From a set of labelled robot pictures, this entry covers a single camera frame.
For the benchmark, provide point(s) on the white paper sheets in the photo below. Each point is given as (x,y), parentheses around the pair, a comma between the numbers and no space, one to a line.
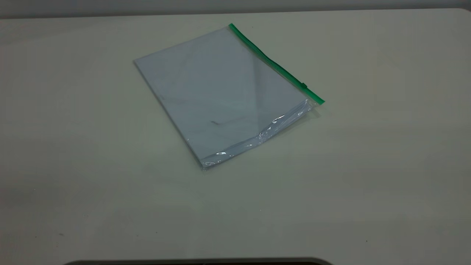
(213,103)

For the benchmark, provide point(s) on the clear plastic bag green zipper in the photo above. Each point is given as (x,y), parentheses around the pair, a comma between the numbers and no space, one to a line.
(220,92)

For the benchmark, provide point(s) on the black rounded base panel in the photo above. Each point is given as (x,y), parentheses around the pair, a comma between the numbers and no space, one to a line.
(198,262)

